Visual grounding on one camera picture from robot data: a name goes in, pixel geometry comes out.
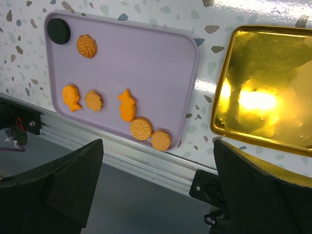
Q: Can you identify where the orange flower cookie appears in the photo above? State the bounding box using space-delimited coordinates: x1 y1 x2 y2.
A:
84 90 103 112

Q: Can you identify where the black sandwich cookie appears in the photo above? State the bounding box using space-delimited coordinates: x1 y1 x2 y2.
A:
47 19 71 45

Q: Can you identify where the lilac plastic tray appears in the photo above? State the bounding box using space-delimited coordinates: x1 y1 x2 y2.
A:
44 12 199 149

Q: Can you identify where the orange dotted round cookie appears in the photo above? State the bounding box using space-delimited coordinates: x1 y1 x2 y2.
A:
130 117 153 141

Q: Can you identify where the aluminium front rail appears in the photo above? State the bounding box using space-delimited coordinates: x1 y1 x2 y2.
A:
0 94 217 195

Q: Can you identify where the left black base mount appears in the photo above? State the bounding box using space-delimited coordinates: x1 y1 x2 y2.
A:
0 98 41 136

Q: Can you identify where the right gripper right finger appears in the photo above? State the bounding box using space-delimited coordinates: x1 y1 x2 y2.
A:
214 140 312 234

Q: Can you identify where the orange fish cookie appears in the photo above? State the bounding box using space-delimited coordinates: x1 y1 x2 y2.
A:
117 89 137 122
62 84 82 112

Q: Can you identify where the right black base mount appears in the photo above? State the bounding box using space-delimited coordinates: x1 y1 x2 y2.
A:
189 170 228 234

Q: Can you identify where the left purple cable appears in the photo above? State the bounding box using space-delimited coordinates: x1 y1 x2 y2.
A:
0 129 29 152

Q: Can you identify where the gold tin lid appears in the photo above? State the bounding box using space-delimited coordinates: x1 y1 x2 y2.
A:
210 25 312 156

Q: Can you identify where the orange plain round cookie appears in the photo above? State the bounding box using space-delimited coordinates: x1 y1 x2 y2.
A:
151 130 171 151

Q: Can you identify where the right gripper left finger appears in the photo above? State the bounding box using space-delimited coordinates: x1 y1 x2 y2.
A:
0 139 103 234

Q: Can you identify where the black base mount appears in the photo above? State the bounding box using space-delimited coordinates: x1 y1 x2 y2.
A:
189 170 228 234
0 98 41 136

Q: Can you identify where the orange swirl cookie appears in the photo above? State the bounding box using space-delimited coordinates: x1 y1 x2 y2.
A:
76 34 98 59

